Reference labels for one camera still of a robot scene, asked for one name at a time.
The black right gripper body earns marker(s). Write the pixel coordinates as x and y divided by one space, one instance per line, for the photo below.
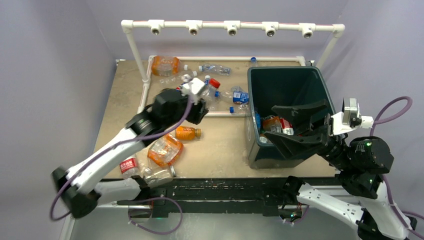
333 153

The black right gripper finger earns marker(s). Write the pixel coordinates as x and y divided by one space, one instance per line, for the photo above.
304 118
294 147

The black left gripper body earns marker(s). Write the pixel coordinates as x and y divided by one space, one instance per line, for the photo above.
194 114

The red cap red label bottle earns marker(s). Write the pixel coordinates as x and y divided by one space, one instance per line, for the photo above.
209 91

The small orange bottle amber cap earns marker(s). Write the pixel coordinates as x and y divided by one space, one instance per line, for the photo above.
186 133

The orange juice bottle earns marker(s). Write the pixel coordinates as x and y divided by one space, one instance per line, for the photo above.
272 124

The large orange label crushed bottle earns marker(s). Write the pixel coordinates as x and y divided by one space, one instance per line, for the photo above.
165 151

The large red label water bottle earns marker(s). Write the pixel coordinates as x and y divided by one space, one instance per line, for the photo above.
286 126

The blue label water bottle front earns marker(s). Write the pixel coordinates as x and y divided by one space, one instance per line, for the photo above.
257 120

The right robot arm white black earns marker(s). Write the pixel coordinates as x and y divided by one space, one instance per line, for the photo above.
362 166

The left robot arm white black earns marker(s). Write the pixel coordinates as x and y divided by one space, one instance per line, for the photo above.
80 189

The dark green plastic bin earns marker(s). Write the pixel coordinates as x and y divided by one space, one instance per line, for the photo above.
278 86

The clear bottle blue label right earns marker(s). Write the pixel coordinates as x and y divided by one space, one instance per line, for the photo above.
236 97

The clear bottle white cap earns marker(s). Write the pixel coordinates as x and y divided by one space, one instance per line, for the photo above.
184 75

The clear bottle blue cap low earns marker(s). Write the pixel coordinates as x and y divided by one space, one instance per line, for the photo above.
239 109

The clear crushed bottle back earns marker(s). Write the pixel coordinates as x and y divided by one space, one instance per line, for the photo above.
215 69

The clear crushed bottle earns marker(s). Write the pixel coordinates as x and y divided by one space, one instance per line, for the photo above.
158 176
215 69

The orange label bottle far corner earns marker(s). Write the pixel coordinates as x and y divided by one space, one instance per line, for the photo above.
165 66

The Pepsi bottle back right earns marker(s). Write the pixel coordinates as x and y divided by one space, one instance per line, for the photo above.
253 61

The clear crushed bottle front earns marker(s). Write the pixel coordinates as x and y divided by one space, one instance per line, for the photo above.
158 176

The clear bottle red cap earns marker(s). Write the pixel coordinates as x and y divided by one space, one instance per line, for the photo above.
129 167

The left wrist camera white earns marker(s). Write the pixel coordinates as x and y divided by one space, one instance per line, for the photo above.
193 88

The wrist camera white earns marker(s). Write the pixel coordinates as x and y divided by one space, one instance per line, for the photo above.
349 118
193 88

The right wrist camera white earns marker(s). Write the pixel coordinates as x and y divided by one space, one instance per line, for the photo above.
349 118

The black table front rail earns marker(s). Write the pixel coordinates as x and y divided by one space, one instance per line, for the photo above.
263 195

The white PVC pipe frame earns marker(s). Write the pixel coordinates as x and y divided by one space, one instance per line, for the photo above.
232 27

